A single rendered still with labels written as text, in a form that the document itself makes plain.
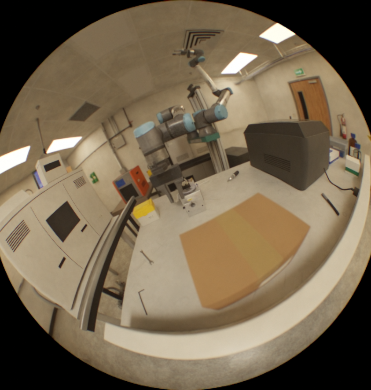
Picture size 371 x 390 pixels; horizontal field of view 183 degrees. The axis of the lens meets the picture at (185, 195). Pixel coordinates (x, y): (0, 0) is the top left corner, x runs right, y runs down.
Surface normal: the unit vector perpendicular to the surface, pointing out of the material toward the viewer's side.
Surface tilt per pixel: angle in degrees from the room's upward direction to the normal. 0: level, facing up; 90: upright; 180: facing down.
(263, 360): 0
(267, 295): 0
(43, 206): 90
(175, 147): 90
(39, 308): 90
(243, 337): 0
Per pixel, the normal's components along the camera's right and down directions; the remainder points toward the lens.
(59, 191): 0.92, -0.37
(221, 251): -0.37, -0.81
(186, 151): 0.11, 0.44
